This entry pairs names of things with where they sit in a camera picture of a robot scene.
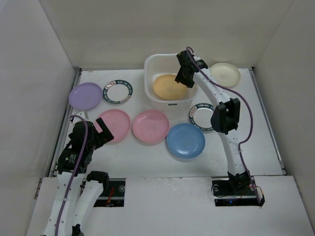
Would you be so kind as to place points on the white plastic bin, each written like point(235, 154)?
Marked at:
point(163, 64)

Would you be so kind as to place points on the yellow orange plate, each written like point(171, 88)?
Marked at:
point(167, 88)

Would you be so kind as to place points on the right green-rimmed white plate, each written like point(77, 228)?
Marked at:
point(200, 116)

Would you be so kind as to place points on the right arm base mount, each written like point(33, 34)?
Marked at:
point(225, 196)

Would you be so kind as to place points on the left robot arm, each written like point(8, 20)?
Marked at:
point(77, 191)

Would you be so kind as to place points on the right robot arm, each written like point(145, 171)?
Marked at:
point(225, 121)

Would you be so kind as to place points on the green-rimmed white plate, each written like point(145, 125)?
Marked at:
point(200, 116)
point(117, 92)

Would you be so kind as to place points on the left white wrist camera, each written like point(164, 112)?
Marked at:
point(80, 115)

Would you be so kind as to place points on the cream plate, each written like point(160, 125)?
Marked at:
point(225, 74)

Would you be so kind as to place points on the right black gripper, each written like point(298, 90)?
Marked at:
point(185, 73)

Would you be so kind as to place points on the left green-rimmed white plate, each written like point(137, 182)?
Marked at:
point(117, 92)

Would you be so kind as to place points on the left pink plate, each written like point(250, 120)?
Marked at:
point(118, 122)

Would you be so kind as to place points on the purple plate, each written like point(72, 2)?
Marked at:
point(85, 96)

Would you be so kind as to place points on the right pink plate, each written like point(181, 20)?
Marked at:
point(150, 126)

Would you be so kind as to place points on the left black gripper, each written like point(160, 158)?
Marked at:
point(105, 136)

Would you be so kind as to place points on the blue plate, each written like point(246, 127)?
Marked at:
point(185, 141)

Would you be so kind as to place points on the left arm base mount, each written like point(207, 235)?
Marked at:
point(114, 196)

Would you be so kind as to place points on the pink plate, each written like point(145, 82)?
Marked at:
point(150, 126)
point(118, 122)

